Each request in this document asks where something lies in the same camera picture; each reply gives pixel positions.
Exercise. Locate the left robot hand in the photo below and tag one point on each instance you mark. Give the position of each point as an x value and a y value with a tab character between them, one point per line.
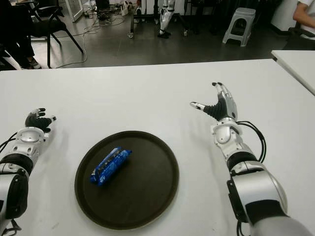
39	121

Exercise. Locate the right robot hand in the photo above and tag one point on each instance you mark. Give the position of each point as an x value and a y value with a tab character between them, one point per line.
222	105

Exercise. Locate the blue Oreo cookie package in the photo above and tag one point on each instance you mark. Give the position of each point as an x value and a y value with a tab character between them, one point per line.
110	166

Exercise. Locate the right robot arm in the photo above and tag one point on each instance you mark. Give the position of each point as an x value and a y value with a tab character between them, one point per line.
251	186

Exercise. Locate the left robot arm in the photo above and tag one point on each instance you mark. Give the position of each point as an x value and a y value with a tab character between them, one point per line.
14	186

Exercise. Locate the white side table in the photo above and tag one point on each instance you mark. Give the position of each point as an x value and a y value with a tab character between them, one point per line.
297	64

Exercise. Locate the seated person in black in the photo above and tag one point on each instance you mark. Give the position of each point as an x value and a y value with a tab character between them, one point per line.
14	32

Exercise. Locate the grey plastic stool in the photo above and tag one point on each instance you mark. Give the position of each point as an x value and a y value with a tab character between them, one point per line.
243	12

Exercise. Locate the black office chair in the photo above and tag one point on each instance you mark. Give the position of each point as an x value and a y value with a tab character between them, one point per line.
295	41

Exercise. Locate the black folding chair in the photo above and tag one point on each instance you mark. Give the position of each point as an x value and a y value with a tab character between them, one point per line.
46	24

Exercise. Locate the white humanoid robot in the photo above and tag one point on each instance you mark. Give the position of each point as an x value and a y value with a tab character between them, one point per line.
164	17

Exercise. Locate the white framed panel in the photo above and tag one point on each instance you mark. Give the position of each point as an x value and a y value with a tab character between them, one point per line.
77	14

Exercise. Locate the round dark brown tray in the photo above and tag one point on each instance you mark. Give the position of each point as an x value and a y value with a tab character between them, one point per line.
147	196

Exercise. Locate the black wheeled gantry stand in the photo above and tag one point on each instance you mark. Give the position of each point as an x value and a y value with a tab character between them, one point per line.
131	24

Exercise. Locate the person in white shirt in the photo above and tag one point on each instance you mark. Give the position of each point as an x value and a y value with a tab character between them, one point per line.
305	14

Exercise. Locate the white bag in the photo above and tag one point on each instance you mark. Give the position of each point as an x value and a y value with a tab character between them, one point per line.
125	8

